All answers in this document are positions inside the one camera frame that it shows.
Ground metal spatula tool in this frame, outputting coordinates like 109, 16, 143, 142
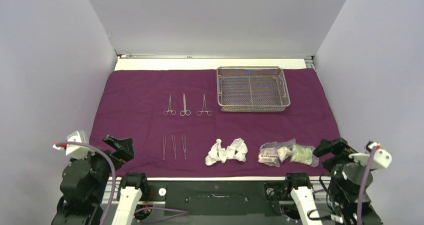
162, 135, 167, 161

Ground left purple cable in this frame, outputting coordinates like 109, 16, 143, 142
54, 141, 190, 225

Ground green packet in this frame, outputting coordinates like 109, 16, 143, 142
290, 143, 319, 168

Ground white gauze piece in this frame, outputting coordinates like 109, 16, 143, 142
226, 138, 248, 163

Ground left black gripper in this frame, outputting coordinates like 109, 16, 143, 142
72, 134, 134, 202

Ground metal surgical scissors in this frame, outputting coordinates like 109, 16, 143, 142
179, 93, 191, 117

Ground metal forceps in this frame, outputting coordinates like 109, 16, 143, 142
163, 94, 176, 116
196, 93, 213, 117

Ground wire mesh instrument tray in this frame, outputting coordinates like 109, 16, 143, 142
216, 66, 291, 113

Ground pink packet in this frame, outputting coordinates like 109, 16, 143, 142
258, 141, 281, 168

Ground purple cloth wrap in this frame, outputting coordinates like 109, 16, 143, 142
89, 68, 340, 178

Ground metal tweezers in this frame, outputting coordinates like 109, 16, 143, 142
171, 135, 177, 160
181, 134, 187, 160

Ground white cotton balls bag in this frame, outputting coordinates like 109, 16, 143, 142
205, 138, 228, 166

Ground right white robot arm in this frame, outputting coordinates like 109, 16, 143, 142
282, 138, 393, 225

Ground white gauze bag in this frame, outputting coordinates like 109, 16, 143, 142
276, 138, 296, 163

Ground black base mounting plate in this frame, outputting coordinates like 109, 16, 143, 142
137, 180, 299, 219

